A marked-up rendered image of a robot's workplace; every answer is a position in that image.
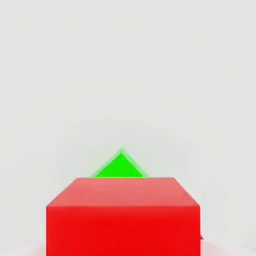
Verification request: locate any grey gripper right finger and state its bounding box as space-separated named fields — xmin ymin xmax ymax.
xmin=199 ymin=234 xmax=244 ymax=256

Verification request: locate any small green cube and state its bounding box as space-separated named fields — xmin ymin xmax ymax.
xmin=89 ymin=146 xmax=150 ymax=178

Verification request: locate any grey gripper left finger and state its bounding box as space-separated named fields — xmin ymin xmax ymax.
xmin=29 ymin=242 xmax=47 ymax=256

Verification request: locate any small red cube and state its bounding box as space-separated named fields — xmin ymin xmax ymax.
xmin=45 ymin=176 xmax=201 ymax=256

